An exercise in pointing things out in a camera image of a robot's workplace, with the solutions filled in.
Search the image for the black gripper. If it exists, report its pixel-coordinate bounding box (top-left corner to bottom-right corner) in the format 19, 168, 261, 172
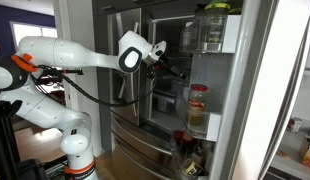
154, 55, 189, 81

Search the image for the stainless steel fridge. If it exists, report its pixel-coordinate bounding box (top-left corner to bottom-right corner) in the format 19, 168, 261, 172
91, 0, 244, 180

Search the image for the clear fridge door bin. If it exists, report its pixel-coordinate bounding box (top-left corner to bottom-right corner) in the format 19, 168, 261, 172
174, 85, 223, 143
169, 131, 216, 180
179, 13, 243, 54

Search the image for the closed stainless fridge door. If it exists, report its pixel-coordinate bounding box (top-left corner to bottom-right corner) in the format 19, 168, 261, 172
106, 8, 143, 127

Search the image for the open white fridge door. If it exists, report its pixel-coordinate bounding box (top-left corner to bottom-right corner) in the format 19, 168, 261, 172
174, 0, 310, 180

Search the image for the glass jar with red lid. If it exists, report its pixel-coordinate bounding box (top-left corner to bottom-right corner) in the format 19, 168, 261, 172
186, 83, 209, 127

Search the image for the glass jar with green lid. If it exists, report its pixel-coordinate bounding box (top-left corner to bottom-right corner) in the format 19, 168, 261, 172
202, 1, 231, 44

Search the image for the dark bottle with red cap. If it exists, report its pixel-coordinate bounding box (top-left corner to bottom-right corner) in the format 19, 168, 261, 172
171, 129, 198, 158

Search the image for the stainless freezer drawer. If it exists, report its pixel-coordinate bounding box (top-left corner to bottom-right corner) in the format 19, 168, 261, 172
111, 133, 178, 180
110, 111, 176, 156

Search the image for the grey overhead cabinet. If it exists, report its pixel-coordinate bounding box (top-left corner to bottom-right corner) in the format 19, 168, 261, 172
91, 0, 209, 16

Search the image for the clear bottle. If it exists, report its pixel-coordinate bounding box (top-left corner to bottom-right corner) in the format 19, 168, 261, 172
191, 139, 214, 168

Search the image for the jar with yellow label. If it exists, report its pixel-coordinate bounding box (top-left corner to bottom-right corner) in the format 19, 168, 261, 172
181, 158, 206, 178

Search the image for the wooden coffee table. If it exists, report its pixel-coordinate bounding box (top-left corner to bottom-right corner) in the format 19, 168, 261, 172
44, 83, 67, 97

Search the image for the dark brown sofa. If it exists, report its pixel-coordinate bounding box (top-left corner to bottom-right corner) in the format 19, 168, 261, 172
37, 74, 64, 85

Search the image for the red and white carton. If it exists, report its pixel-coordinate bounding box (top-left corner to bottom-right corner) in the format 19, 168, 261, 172
287, 116, 303, 133

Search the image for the white kitchen counter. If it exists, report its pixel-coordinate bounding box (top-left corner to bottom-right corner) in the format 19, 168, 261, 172
269, 128, 310, 180

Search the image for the bright window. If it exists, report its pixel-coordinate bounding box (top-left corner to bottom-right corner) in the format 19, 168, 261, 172
9, 21, 59, 51

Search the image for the black tripod stand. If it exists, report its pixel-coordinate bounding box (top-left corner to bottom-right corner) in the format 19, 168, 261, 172
0, 99, 21, 180

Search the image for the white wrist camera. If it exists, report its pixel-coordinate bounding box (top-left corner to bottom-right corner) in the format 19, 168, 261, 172
154, 40, 168, 58

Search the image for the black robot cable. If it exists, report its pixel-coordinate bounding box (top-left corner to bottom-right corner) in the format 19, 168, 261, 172
29, 64, 158, 108

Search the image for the black camera on boom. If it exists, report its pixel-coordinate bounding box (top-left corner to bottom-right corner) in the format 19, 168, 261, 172
36, 66, 85, 76

